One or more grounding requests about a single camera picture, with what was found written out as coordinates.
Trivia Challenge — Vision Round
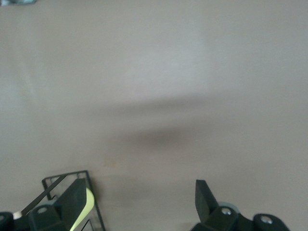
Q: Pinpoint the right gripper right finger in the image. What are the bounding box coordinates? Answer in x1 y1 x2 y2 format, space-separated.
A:
190 179 290 231

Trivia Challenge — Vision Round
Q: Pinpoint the yellow plastic cup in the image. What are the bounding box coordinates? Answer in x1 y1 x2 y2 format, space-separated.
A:
69 187 95 231

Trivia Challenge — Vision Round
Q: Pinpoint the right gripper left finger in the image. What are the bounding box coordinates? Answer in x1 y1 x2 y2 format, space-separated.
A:
0 178 88 231

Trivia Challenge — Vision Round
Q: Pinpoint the aluminium arm base plate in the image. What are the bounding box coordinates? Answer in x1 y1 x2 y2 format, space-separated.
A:
0 0 38 5

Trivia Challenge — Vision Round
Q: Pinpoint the black wire cup holder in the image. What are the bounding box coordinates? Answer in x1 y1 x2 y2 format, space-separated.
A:
13 170 107 231

